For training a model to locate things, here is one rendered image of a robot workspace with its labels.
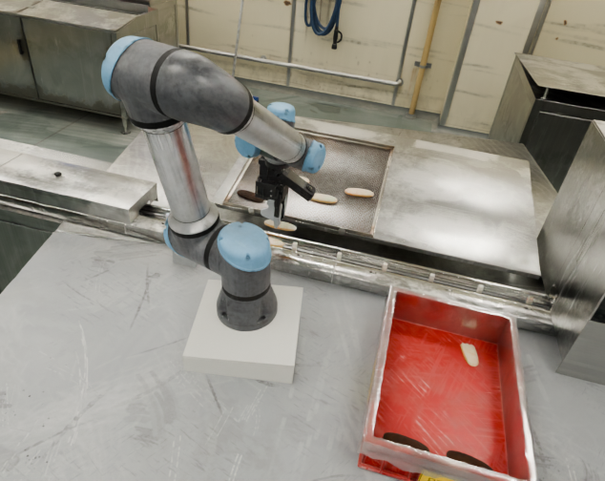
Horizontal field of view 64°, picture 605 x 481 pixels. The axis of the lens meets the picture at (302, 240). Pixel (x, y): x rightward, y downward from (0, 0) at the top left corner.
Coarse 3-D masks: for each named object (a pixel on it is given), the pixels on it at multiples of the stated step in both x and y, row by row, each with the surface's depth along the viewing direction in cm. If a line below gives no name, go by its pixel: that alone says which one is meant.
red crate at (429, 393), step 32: (416, 352) 124; (448, 352) 125; (480, 352) 126; (384, 384) 115; (416, 384) 116; (448, 384) 117; (480, 384) 118; (384, 416) 108; (416, 416) 108; (448, 416) 109; (480, 416) 110; (448, 448) 103; (480, 448) 104; (416, 480) 94
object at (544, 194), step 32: (192, 128) 220; (384, 128) 242; (128, 160) 191; (224, 160) 198; (160, 192) 174; (544, 192) 203; (64, 224) 153; (256, 224) 164; (384, 256) 156; (416, 256) 158; (544, 288) 151
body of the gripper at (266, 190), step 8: (264, 160) 134; (264, 168) 135; (272, 168) 132; (280, 168) 132; (264, 176) 136; (272, 176) 136; (256, 184) 136; (264, 184) 136; (272, 184) 135; (280, 184) 136; (256, 192) 138; (264, 192) 138; (272, 192) 137
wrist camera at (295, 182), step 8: (288, 168) 137; (280, 176) 135; (288, 176) 135; (296, 176) 137; (288, 184) 135; (296, 184) 135; (304, 184) 137; (296, 192) 136; (304, 192) 136; (312, 192) 137
